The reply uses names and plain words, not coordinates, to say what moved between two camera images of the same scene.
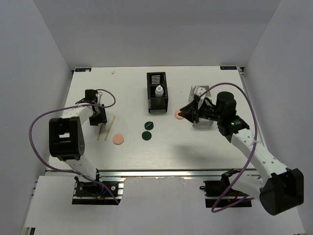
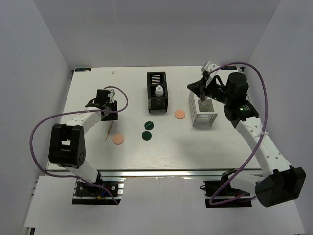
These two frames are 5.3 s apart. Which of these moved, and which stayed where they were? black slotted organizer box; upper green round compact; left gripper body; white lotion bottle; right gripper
Moved: right gripper; left gripper body
Stayed: white lotion bottle; black slotted organizer box; upper green round compact
